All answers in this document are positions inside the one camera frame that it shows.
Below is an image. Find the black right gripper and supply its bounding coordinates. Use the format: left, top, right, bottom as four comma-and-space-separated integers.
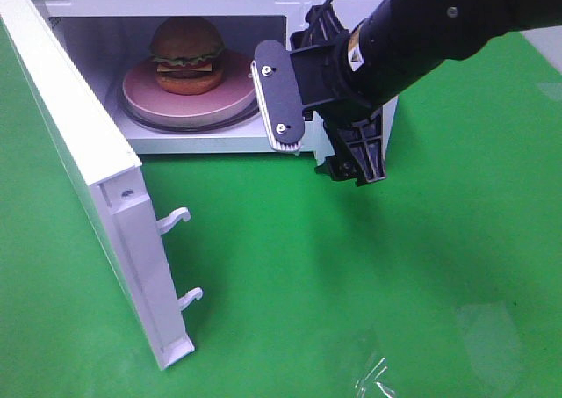
290, 5, 386, 186

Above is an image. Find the pink round plate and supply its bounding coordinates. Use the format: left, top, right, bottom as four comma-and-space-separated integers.
122, 50, 258, 132

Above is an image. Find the burger with lettuce and cheese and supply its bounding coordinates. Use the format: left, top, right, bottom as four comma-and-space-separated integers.
150, 17, 225, 96

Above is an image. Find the white microwave door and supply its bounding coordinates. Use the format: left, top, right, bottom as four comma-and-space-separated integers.
1, 0, 203, 369

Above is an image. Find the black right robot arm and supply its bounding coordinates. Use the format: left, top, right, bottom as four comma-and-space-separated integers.
291, 0, 561, 185

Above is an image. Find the glass microwave turntable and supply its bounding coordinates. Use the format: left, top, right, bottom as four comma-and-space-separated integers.
118, 91, 257, 134

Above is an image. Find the clear tape piece on table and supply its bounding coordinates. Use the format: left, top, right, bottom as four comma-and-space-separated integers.
354, 358, 397, 398

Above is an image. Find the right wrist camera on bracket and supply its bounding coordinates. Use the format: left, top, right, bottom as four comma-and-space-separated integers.
250, 40, 305, 154

